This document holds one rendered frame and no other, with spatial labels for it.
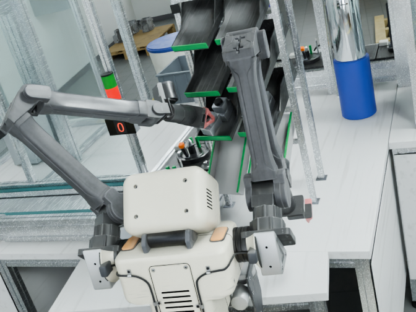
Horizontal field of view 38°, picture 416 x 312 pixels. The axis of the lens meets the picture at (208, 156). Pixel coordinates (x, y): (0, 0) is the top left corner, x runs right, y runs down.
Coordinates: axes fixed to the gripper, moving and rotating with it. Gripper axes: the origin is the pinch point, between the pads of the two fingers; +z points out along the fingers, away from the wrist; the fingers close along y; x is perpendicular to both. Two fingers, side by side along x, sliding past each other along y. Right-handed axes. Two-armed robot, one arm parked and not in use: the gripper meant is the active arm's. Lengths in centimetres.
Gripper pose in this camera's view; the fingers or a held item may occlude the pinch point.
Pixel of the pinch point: (207, 118)
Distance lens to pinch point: 199.8
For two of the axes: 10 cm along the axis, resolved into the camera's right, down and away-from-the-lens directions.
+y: -7.6, -1.8, 6.2
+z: 6.2, 0.4, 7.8
